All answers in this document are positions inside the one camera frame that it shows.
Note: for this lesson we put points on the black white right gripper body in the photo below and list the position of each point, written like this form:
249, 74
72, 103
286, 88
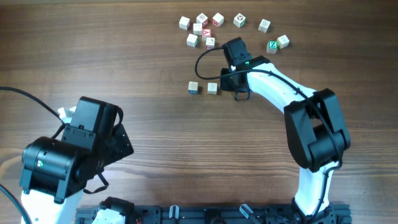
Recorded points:
229, 84

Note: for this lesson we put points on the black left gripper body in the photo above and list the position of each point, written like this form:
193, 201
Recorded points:
113, 149

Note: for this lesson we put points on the green letter Z block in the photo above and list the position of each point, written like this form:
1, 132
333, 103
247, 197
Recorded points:
272, 47

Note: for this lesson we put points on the white block plain picture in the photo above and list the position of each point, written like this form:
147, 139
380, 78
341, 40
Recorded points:
264, 25

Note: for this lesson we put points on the white block green side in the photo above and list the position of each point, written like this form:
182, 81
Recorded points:
212, 88

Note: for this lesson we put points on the white block blue side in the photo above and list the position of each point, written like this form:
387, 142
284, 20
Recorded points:
193, 88

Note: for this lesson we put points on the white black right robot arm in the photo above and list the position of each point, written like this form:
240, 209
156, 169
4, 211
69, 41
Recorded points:
316, 131

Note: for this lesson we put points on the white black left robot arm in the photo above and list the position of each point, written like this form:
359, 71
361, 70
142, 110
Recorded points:
56, 170

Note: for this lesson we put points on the white block red number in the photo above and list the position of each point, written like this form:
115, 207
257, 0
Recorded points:
210, 43

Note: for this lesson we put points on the white block green panda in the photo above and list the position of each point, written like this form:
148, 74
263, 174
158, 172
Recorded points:
239, 20

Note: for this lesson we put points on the red letter A block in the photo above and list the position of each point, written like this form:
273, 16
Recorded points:
205, 34

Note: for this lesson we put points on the white block red letter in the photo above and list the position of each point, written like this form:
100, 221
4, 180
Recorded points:
217, 19

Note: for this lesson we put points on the white block green edge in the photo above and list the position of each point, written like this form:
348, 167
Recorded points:
192, 40

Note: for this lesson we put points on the plain white wooden block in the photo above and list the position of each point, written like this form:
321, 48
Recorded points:
197, 29

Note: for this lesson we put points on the white block red picture top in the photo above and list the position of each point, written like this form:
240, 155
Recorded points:
202, 19

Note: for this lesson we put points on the white block yellow side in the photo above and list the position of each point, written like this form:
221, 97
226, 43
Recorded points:
283, 41

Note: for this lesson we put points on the white block far left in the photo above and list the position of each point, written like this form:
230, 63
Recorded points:
184, 23

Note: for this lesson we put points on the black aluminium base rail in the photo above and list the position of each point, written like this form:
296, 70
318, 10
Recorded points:
115, 210

